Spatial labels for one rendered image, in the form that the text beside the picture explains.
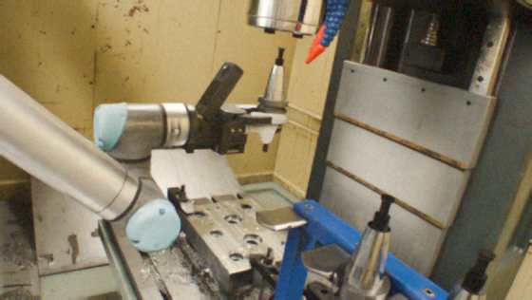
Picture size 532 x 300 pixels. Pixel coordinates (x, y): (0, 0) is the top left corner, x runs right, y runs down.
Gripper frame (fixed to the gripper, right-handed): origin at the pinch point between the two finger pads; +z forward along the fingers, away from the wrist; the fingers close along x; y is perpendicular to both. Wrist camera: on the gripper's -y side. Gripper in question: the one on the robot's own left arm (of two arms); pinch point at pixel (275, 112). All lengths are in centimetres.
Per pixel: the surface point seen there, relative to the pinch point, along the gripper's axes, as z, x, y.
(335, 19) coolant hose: -5.3, 18.2, -19.5
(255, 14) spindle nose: -8.9, 1.1, -18.6
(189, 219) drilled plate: -10.7, -14.2, 31.6
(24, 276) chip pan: -51, -48, 66
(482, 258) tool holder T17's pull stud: -15, 51, -2
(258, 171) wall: 70, -101, 63
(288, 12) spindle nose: -5.6, 6.4, -19.7
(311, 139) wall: 81, -75, 35
